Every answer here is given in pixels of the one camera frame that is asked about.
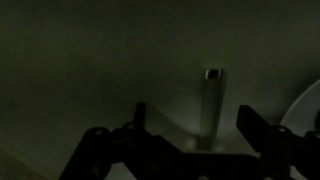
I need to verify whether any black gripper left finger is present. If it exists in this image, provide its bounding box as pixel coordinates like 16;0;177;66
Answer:
59;101;188;180

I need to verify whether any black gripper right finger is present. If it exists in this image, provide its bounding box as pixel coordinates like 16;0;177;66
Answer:
237;104;320;180

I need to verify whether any white round plate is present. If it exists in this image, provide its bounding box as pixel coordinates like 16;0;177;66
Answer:
279;79;320;134

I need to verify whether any dark textured fabric sofa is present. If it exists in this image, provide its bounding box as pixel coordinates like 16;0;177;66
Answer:
0;143;44;180

